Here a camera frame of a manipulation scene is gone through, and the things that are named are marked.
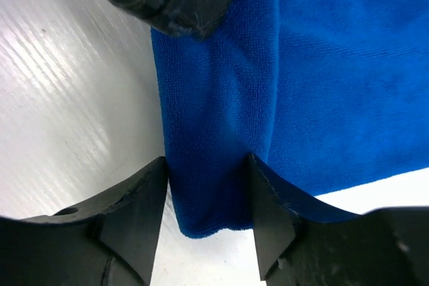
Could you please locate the blue towel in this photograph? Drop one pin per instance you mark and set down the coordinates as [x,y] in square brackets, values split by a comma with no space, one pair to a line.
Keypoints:
[331,94]

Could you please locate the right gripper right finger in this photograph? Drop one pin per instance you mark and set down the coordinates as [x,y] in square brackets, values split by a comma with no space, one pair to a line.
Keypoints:
[301,240]

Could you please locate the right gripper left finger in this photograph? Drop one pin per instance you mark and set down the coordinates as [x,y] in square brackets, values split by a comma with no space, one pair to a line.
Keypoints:
[108,239]

